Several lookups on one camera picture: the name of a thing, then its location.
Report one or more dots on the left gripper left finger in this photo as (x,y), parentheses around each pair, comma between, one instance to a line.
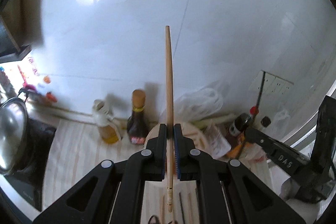
(143,166)

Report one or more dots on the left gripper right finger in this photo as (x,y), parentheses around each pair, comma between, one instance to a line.
(194,164)

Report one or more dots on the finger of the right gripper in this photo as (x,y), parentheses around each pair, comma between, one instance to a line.
(271,146)

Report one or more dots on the black chopstick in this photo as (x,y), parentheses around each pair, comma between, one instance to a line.
(260,90)
(181,205)

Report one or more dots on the cream utensil holder block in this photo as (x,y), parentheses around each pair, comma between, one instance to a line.
(189,131)

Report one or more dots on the white paper packet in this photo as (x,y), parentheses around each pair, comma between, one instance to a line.
(218,144)

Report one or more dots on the plastic bag with red item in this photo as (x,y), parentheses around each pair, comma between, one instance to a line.
(276,130)

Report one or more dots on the dark soy sauce bottle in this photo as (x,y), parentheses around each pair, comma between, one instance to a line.
(137,129)

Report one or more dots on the black cap sauce bottle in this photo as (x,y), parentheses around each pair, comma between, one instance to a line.
(264,123)

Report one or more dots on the glass oil dispenser bottle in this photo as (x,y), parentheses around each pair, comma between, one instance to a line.
(108,126)

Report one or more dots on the red cap sauce bottle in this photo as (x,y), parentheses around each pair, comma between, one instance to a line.
(239,125)

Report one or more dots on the white plastic bag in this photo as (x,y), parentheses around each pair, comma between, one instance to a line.
(197,105)

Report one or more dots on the black induction cooktop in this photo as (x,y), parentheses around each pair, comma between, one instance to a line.
(28,182)

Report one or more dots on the steel wok with lid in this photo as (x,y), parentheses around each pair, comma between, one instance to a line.
(14,134)

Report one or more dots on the black range hood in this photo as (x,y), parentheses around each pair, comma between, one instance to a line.
(13,40)

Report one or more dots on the right wall socket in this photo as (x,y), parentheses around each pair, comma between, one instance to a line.
(286,87)

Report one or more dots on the wall socket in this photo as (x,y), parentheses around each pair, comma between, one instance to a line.
(286,87)
(268,81)
(275,86)

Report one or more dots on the middle wall socket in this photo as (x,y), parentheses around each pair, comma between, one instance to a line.
(275,86)

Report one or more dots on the left wall socket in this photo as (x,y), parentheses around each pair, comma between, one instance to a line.
(268,81)

